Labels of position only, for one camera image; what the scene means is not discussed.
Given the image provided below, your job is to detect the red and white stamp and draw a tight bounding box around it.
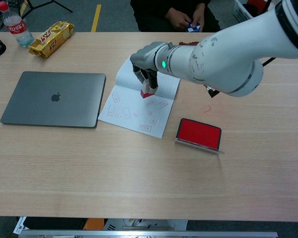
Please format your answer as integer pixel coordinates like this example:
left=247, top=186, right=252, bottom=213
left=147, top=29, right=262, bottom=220
left=140, top=79, right=157, bottom=99

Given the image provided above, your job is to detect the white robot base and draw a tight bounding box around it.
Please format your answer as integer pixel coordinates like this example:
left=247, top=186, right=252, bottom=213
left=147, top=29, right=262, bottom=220
left=104, top=218, right=188, bottom=231

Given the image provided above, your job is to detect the white plastic basket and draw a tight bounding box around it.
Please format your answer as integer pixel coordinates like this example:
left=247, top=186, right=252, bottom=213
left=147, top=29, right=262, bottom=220
left=232, top=0, right=254, bottom=22

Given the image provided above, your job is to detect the open lined paper notebook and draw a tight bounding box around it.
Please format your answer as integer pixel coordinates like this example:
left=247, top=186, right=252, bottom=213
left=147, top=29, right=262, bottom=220
left=98, top=58, right=181, bottom=139

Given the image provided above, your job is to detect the red object in basket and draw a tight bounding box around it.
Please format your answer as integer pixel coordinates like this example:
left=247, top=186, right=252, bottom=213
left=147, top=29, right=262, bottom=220
left=247, top=0, right=274, bottom=8

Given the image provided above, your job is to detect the grey closed laptop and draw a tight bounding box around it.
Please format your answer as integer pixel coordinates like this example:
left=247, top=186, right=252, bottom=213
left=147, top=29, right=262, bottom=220
left=0, top=71, right=107, bottom=129

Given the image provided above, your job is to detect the person's left hand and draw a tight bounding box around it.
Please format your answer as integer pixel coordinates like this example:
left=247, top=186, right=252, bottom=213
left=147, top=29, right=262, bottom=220
left=192, top=3, right=207, bottom=27

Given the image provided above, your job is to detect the red ink pad with lid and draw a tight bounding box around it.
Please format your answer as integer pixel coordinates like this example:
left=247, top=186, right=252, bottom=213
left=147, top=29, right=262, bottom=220
left=174, top=118, right=225, bottom=155

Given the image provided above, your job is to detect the aluminium profile rail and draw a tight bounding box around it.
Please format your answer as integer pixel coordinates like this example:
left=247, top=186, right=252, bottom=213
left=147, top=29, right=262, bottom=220
left=18, top=230, right=279, bottom=238

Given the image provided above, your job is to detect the orange object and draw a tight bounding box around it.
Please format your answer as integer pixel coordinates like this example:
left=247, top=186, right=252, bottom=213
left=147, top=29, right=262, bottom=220
left=84, top=218, right=107, bottom=231

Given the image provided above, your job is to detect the clear plastic bottle red label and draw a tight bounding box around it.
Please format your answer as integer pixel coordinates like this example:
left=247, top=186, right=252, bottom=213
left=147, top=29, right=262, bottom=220
left=0, top=1, right=35, bottom=48

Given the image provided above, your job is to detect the black tripod stand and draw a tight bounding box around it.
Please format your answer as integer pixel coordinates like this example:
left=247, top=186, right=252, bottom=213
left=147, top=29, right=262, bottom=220
left=258, top=0, right=274, bottom=13
left=19, top=0, right=74, bottom=19

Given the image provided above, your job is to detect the person in black clothes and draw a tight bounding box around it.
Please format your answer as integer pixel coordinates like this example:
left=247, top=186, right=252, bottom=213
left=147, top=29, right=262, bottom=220
left=130, top=0, right=222, bottom=33

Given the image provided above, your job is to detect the blue and white cube toy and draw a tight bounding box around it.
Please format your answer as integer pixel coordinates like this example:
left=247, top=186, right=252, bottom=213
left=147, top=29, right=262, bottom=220
left=186, top=21, right=202, bottom=33

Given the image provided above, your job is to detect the person's right hand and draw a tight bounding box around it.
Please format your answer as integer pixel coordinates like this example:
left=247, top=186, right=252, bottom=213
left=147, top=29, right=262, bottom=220
left=165, top=7, right=192, bottom=29

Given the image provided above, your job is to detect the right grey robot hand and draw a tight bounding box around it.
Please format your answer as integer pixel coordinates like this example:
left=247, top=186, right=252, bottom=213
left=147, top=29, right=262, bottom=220
left=129, top=41, right=173, bottom=96

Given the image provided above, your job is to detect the gold foil snack packet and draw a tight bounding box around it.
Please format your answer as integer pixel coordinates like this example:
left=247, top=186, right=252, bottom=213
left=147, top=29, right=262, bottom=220
left=28, top=21, right=75, bottom=59

